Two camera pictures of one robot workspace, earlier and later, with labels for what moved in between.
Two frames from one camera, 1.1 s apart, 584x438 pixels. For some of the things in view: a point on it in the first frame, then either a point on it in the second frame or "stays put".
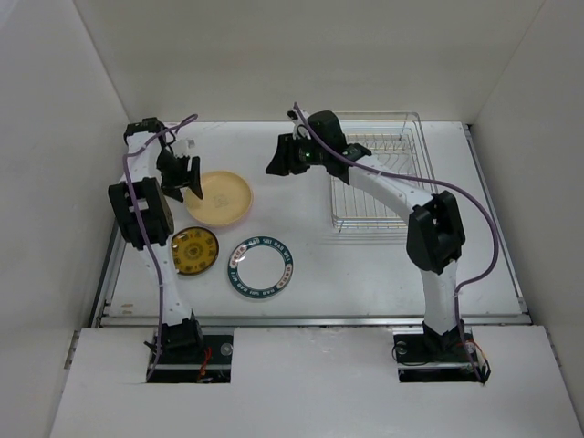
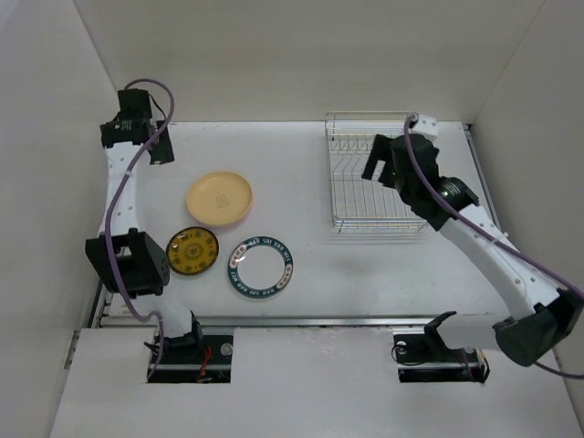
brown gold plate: x=193 y=250 stays put
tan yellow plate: x=226 y=198 stays put
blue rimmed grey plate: x=260 y=266 stays put
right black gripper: x=281 y=163 -> x=380 y=151
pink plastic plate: x=239 y=223 stays put
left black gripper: x=182 y=178 -> x=161 y=153
